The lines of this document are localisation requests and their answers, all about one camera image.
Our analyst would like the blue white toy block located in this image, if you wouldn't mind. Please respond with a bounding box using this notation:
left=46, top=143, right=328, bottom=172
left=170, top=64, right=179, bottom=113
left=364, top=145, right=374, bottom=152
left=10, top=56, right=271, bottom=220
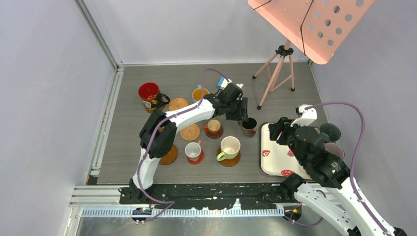
left=217, top=77, right=232, bottom=89

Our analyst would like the red apple paper coaster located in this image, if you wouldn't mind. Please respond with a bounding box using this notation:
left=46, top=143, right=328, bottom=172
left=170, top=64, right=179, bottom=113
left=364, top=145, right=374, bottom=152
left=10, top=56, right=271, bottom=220
left=187, top=150, right=205, bottom=165

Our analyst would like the aluminium frame post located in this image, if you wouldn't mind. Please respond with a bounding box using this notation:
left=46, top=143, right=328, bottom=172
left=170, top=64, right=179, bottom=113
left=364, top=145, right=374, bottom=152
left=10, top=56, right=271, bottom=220
left=74, top=0, right=124, bottom=71

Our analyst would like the blue butterfly plate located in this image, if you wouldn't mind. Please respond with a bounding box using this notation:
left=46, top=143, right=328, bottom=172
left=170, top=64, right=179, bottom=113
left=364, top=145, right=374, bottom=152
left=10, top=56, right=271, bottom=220
left=191, top=85, right=209, bottom=102

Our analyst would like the small orange cup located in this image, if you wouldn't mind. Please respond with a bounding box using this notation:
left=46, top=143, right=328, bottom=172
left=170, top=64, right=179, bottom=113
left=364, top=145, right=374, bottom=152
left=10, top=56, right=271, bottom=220
left=206, top=119, right=221, bottom=131

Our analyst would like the dark green mug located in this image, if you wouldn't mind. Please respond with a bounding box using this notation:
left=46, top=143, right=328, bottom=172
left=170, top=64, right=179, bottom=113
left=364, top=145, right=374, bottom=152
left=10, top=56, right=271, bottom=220
left=319, top=123, right=341, bottom=143

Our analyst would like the pink music stand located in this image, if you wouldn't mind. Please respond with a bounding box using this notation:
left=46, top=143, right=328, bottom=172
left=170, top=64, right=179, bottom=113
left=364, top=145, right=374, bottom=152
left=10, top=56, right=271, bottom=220
left=248, top=0, right=374, bottom=109

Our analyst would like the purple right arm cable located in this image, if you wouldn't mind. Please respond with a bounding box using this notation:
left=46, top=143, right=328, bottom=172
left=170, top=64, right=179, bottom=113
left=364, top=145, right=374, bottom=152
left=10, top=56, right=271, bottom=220
left=283, top=101, right=391, bottom=235

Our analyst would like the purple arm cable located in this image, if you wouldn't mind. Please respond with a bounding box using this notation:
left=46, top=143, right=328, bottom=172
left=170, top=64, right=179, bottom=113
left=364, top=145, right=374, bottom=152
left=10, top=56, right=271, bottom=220
left=283, top=101, right=391, bottom=235
left=136, top=68, right=230, bottom=223

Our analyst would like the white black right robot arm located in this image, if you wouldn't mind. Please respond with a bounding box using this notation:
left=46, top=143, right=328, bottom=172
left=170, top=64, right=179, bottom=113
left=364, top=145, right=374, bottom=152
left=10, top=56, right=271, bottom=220
left=268, top=117, right=406, bottom=236

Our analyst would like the woven rattan coaster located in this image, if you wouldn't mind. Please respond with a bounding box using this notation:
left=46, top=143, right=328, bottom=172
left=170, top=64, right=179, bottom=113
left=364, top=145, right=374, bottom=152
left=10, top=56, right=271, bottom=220
left=168, top=98, right=189, bottom=111
left=180, top=124, right=201, bottom=141

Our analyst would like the grey purple mug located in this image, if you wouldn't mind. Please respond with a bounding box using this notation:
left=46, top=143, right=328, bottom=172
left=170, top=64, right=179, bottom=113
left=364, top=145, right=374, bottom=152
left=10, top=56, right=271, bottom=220
left=324, top=142, right=345, bottom=160

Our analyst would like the cream green mug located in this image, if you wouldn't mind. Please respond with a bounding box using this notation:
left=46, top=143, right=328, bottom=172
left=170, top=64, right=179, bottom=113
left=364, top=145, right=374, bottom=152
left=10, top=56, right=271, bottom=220
left=216, top=136, right=241, bottom=162

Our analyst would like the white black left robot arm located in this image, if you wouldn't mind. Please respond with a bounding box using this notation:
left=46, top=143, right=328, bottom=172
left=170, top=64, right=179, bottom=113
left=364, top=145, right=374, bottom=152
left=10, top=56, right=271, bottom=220
left=129, top=83, right=248, bottom=204

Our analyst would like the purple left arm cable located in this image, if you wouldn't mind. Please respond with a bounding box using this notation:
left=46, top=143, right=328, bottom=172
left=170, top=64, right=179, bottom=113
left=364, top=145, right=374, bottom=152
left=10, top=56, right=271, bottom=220
left=136, top=68, right=230, bottom=223

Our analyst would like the white tray black rim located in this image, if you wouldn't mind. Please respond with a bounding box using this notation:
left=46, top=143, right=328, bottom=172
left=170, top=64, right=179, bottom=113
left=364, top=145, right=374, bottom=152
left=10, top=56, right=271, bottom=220
left=260, top=123, right=311, bottom=180

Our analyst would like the small white cup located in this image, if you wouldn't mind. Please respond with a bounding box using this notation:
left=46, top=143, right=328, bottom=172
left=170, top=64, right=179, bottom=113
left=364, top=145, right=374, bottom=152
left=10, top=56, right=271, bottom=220
left=184, top=140, right=202, bottom=163

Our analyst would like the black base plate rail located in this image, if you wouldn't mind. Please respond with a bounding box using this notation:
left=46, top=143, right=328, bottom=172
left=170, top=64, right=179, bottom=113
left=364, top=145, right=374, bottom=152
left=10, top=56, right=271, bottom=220
left=69, top=182, right=327, bottom=225

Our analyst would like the black floral mug red inside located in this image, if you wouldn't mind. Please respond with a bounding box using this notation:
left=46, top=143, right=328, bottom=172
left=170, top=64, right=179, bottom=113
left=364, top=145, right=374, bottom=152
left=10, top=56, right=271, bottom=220
left=138, top=82, right=171, bottom=110

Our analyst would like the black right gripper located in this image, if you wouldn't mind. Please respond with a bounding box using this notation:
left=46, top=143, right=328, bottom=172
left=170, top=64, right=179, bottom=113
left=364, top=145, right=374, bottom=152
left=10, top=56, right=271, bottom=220
left=267, top=116, right=307, bottom=165

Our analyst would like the black small cup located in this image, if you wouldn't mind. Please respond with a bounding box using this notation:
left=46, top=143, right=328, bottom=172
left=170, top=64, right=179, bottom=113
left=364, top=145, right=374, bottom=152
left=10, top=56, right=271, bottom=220
left=239, top=118, right=257, bottom=137

